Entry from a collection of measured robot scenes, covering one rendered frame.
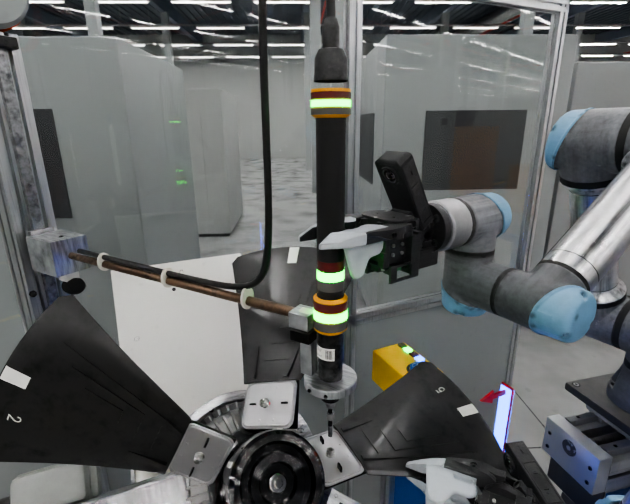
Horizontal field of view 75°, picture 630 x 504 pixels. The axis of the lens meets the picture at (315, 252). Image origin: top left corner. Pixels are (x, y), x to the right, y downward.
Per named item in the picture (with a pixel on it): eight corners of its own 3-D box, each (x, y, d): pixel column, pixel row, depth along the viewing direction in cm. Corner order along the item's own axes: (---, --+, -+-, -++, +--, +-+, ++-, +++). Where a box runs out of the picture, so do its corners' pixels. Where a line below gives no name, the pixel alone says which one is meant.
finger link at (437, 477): (396, 477, 51) (474, 510, 47) (410, 442, 56) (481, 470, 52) (395, 494, 53) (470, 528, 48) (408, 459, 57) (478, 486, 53)
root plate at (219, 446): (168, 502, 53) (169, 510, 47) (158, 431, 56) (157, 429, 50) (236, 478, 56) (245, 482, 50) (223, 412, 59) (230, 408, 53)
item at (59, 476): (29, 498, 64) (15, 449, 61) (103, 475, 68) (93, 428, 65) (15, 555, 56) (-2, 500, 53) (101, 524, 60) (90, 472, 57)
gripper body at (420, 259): (388, 286, 51) (450, 267, 57) (391, 219, 48) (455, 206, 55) (349, 269, 57) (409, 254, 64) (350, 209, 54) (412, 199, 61)
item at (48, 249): (29, 272, 83) (20, 232, 81) (64, 263, 89) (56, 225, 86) (57, 281, 78) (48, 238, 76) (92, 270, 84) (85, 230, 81)
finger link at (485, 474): (444, 458, 52) (520, 487, 48) (447, 448, 53) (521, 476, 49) (441, 483, 54) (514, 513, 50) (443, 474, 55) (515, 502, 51)
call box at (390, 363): (370, 384, 109) (372, 349, 106) (401, 374, 113) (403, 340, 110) (407, 421, 95) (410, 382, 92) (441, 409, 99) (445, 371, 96)
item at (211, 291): (68, 260, 79) (67, 253, 79) (76, 258, 81) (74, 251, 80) (302, 322, 53) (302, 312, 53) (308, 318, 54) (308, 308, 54)
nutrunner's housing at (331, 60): (310, 402, 55) (304, 17, 41) (324, 386, 58) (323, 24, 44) (336, 412, 53) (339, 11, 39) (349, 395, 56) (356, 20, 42)
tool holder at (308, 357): (281, 385, 54) (278, 318, 51) (308, 359, 60) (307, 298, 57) (341, 407, 50) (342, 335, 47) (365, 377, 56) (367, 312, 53)
